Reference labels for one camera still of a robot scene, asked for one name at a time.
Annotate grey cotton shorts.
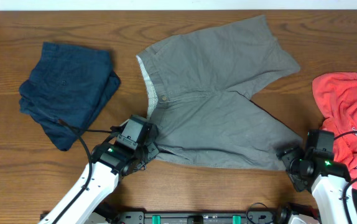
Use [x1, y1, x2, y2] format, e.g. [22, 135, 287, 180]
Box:
[136, 16, 302, 170]

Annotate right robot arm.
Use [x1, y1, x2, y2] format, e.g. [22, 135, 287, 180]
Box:
[274, 129, 357, 224]

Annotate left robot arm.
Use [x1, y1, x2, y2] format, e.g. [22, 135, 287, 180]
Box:
[39, 115, 159, 223]

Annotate red printed t-shirt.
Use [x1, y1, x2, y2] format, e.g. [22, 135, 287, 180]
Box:
[312, 72, 357, 179]

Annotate folded navy blue shorts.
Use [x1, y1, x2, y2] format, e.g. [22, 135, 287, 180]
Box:
[19, 42, 121, 151]

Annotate right black cable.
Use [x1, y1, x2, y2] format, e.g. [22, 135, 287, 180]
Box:
[333, 129, 357, 224]

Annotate black cable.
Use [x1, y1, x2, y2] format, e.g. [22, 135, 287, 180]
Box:
[333, 129, 357, 224]
[50, 118, 126, 224]

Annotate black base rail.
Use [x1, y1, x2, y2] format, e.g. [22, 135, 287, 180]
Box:
[39, 202, 319, 224]

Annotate left black cable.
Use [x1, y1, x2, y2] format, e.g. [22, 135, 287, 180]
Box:
[50, 118, 126, 224]

